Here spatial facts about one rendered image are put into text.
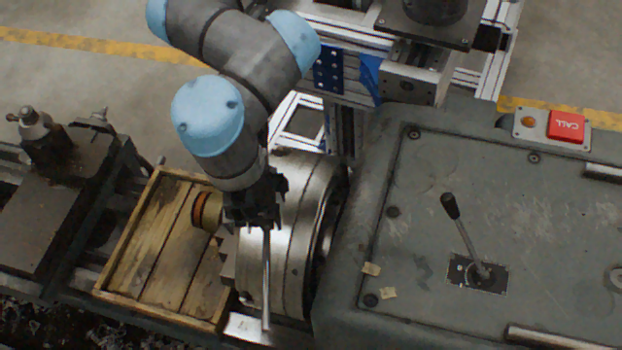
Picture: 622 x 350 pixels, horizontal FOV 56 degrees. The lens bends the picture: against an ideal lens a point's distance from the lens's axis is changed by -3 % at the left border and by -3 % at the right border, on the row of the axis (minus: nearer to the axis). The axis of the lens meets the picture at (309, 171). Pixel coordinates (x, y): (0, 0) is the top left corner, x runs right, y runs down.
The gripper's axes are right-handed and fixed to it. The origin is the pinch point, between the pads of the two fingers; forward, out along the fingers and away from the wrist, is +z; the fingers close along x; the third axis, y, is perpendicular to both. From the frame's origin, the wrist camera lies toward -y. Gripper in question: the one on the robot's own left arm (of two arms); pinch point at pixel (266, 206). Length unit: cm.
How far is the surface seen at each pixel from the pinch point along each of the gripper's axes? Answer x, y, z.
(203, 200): -15.7, -9.9, 18.6
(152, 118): -79, -107, 146
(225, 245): -11.3, -0.4, 18.5
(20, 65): -156, -152, 149
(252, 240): -4.2, 2.6, 8.2
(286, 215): 2.0, -0.7, 6.6
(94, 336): -62, 5, 70
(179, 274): -27.6, -1.6, 40.0
